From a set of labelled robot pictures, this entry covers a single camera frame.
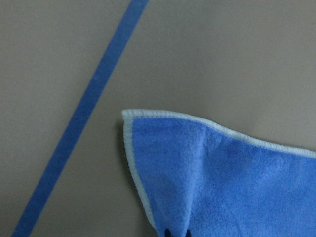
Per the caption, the blue microfiber towel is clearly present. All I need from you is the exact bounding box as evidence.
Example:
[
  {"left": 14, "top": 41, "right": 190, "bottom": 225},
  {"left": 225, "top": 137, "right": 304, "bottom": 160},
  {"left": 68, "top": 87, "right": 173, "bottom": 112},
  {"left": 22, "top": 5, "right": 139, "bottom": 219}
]
[{"left": 122, "top": 109, "right": 316, "bottom": 237}]

